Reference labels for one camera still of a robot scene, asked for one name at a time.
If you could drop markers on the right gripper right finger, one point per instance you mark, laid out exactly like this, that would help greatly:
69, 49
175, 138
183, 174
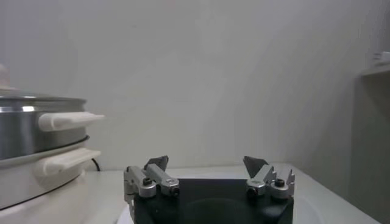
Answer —
265, 178

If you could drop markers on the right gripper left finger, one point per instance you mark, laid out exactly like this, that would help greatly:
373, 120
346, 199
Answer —
146, 182

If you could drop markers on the white round plate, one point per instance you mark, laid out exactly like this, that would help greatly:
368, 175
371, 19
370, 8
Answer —
124, 218

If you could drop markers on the cream electric cooking pot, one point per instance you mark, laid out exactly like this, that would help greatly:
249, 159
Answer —
30, 185

